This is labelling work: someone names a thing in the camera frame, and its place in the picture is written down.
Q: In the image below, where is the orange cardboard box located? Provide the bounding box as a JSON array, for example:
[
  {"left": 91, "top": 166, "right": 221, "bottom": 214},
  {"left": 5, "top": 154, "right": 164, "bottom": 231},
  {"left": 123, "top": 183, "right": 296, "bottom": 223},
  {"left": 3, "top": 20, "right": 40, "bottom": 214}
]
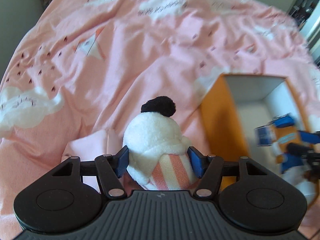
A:
[{"left": 198, "top": 73, "right": 316, "bottom": 203}]

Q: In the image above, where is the pink fabric pouch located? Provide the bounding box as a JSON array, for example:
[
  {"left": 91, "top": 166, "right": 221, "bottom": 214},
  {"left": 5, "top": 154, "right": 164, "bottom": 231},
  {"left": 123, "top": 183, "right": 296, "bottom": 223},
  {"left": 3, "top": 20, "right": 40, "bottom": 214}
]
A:
[{"left": 61, "top": 129, "right": 133, "bottom": 196}]

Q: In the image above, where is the brown bear plush keychain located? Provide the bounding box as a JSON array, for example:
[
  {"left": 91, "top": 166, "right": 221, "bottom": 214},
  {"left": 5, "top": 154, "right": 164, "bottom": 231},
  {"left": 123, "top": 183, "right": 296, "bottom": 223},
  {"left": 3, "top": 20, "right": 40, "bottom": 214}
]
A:
[{"left": 254, "top": 113, "right": 320, "bottom": 181}]

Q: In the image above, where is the white plush cupcake toy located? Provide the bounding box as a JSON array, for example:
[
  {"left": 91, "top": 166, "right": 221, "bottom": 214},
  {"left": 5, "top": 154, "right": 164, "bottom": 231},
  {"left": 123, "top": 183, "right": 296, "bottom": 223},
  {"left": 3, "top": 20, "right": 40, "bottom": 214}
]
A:
[{"left": 123, "top": 96, "right": 198, "bottom": 191}]

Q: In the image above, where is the pink paper crane duvet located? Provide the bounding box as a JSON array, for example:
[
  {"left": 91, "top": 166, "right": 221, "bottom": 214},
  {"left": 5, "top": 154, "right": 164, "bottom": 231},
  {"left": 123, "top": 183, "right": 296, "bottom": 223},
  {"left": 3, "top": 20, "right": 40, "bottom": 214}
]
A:
[{"left": 1, "top": 0, "right": 319, "bottom": 239}]

